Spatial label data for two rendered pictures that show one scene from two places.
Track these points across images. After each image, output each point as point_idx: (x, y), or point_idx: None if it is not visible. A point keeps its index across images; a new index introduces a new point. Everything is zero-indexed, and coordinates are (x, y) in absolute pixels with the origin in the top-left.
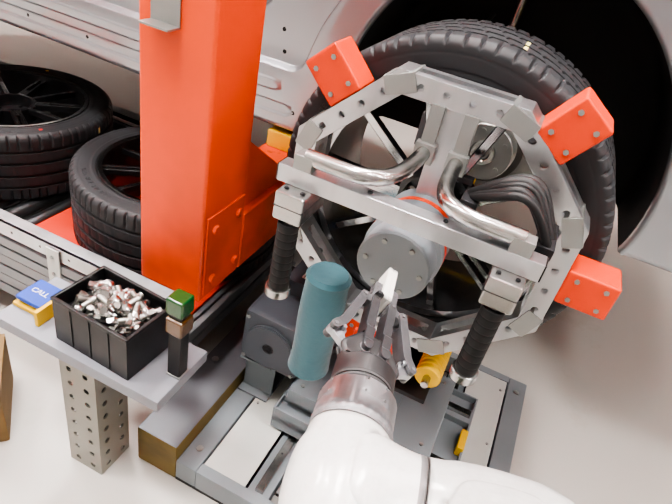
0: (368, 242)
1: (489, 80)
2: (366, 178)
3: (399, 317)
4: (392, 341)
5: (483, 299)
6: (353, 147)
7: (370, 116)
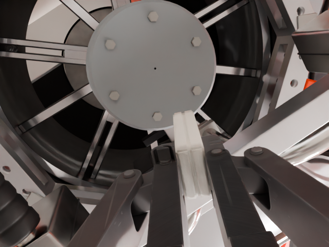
0: (210, 64)
1: None
2: (296, 161)
3: (148, 217)
4: (117, 220)
5: (49, 244)
6: (215, 0)
7: (246, 73)
